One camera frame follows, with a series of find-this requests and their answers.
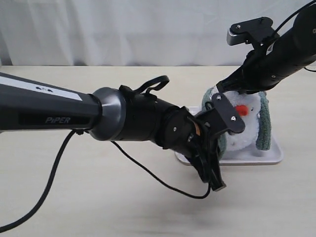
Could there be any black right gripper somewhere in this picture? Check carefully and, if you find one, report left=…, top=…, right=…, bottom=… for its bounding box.
left=216, top=49, right=284, bottom=95

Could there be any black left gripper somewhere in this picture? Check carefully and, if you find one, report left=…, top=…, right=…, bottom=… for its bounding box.
left=170, top=103, right=226, bottom=192

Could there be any white snowman plush toy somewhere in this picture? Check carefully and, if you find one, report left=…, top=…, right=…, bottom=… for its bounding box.
left=224, top=91, right=261, bottom=152

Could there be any teal fleece scarf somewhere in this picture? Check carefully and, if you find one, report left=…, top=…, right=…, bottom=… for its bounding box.
left=191, top=86, right=272, bottom=159

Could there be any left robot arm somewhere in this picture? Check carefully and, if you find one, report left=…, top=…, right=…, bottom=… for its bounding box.
left=0, top=73, right=225, bottom=191

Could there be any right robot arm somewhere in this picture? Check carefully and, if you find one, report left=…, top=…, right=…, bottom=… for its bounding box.
left=216, top=0, right=316, bottom=94

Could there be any white plastic tray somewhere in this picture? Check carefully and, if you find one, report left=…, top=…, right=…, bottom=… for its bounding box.
left=174, top=106, right=283, bottom=166

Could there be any white backdrop curtain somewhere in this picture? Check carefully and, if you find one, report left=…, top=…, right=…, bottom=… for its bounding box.
left=0, top=0, right=305, bottom=66

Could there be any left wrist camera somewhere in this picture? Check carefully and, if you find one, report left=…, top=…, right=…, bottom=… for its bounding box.
left=211, top=93, right=245, bottom=134

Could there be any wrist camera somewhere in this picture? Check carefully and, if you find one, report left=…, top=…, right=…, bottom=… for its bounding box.
left=211, top=93, right=245, bottom=134
left=226, top=17, right=274, bottom=46

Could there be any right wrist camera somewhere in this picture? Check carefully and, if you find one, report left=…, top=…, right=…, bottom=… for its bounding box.
left=226, top=17, right=274, bottom=46

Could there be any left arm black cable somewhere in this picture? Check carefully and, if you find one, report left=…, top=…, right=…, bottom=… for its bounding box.
left=0, top=75, right=213, bottom=230

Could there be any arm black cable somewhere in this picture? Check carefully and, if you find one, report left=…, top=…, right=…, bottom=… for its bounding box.
left=266, top=0, right=316, bottom=73
left=0, top=75, right=213, bottom=230

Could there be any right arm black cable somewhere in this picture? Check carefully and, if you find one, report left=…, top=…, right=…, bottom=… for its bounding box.
left=266, top=0, right=316, bottom=73

